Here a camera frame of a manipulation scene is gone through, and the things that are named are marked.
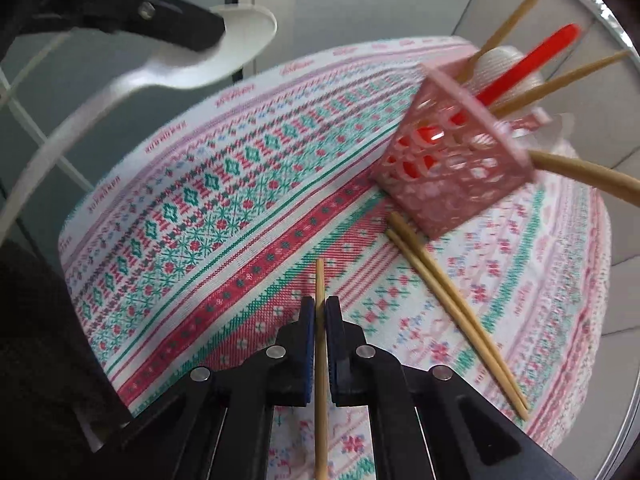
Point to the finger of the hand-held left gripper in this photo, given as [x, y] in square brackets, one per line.
[170, 22]

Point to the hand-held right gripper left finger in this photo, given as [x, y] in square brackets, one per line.
[306, 360]

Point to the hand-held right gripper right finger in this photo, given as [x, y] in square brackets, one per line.
[336, 360]

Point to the white plastic spoon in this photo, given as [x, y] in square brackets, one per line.
[245, 35]

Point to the wooden chopstick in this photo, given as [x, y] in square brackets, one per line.
[575, 75]
[320, 285]
[450, 300]
[440, 305]
[515, 15]
[590, 172]

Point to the pink perforated utensil basket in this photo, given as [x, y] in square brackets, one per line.
[450, 195]

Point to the red plastic spoon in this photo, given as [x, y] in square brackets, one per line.
[525, 67]

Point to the patterned tablecloth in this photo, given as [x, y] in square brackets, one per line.
[210, 200]

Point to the dark clothing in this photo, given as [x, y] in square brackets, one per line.
[45, 360]

